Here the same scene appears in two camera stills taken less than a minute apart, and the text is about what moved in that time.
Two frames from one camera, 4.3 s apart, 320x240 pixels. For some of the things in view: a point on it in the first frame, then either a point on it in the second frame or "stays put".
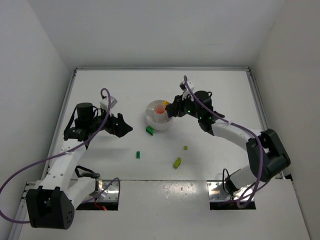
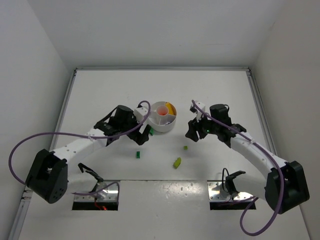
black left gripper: [116, 125] to [137, 133]
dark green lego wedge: [150, 130] stays put
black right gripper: [177, 109] to [197, 128]
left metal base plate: [110, 193] stays put
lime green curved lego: [177, 163] stays put
